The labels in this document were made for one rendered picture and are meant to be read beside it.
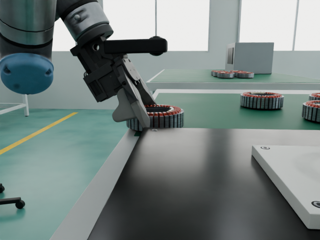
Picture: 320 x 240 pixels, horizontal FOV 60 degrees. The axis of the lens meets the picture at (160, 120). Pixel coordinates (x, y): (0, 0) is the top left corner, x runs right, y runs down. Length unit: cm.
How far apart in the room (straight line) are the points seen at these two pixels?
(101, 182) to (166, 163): 8
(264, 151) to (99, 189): 18
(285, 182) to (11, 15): 37
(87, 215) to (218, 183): 12
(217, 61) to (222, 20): 63
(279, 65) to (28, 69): 471
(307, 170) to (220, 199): 9
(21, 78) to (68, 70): 464
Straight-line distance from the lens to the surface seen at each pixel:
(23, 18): 43
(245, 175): 29
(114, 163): 37
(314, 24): 520
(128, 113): 49
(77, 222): 26
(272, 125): 60
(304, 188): 25
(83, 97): 505
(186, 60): 473
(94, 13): 53
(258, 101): 76
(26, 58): 45
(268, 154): 32
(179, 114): 51
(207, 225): 21
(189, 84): 158
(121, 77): 49
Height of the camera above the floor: 88
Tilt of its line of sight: 13 degrees down
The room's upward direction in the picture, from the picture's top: straight up
